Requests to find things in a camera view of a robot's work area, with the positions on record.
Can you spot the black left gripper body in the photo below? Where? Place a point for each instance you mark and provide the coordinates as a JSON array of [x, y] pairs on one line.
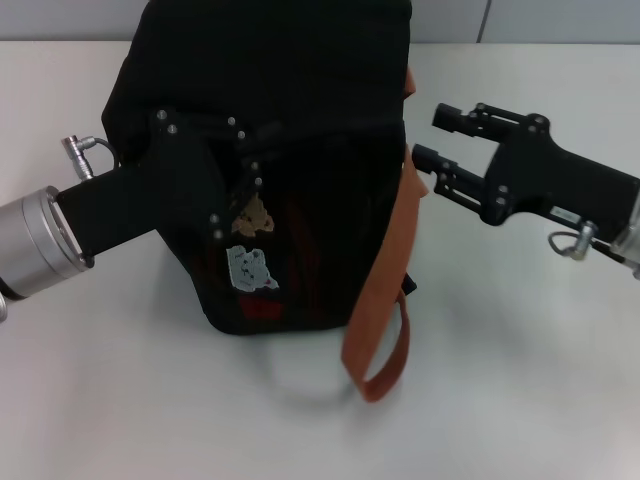
[[150, 195]]

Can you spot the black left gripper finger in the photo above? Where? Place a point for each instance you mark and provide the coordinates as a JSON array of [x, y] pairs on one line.
[[245, 197], [210, 126]]

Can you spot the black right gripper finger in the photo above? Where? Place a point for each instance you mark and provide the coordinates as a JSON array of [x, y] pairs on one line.
[[460, 180], [480, 122]]

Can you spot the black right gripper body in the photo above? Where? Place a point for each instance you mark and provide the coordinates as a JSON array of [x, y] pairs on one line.
[[550, 172]]

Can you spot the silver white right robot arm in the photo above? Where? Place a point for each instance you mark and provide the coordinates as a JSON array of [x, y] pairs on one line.
[[632, 235]]

